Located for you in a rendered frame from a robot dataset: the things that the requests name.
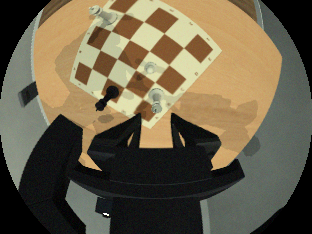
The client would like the black chess king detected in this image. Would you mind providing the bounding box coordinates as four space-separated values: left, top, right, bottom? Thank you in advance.
95 86 119 111

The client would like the brown and cream chessboard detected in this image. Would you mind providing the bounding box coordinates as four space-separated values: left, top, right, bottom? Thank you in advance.
70 0 222 129

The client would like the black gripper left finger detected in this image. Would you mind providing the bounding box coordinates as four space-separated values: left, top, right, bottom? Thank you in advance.
91 113 142 147

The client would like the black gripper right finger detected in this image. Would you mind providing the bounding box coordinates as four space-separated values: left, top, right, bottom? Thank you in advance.
170 113 222 160

